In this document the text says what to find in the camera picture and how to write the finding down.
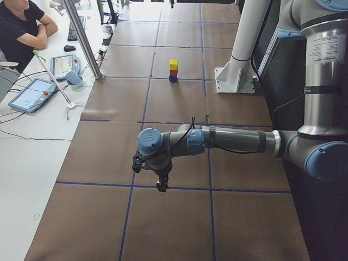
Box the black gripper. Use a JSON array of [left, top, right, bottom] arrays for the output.
[[132, 151, 172, 192]]

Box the blue wooden cube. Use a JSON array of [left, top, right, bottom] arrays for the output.
[[169, 76, 178, 83]]

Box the red wooden cube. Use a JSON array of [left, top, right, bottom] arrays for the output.
[[170, 70, 178, 77]]

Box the yellow wooden cube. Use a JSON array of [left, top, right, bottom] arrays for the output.
[[170, 59, 178, 71]]

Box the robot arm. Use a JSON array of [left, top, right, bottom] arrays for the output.
[[132, 1, 347, 192]]

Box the reacher grabber stick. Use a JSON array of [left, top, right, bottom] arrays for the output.
[[33, 50, 83, 120]]

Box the light blue bowl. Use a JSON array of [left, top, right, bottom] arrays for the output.
[[66, 71, 83, 90]]

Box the orange black connector block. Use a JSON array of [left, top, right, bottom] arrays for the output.
[[97, 49, 106, 61]]

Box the far teach pendant tablet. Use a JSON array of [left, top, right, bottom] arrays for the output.
[[50, 54, 80, 81]]

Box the teach pendant tablet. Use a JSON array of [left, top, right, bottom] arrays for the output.
[[8, 78, 57, 113], [50, 54, 80, 81]]

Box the near teach pendant tablet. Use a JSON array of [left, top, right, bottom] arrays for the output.
[[8, 78, 57, 113]]

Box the black computer mouse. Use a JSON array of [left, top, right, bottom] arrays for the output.
[[64, 45, 76, 52]]

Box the metal cup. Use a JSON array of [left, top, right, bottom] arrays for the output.
[[105, 26, 113, 35]]

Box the black keyboard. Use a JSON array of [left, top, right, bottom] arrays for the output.
[[67, 16, 87, 42]]

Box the seated person black shirt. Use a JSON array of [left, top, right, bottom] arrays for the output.
[[1, 0, 58, 73]]

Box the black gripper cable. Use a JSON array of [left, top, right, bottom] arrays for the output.
[[170, 115, 305, 154]]

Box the aluminium frame post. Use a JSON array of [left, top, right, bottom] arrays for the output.
[[62, 0, 102, 80]]

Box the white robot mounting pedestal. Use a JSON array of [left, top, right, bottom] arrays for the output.
[[214, 0, 271, 94]]

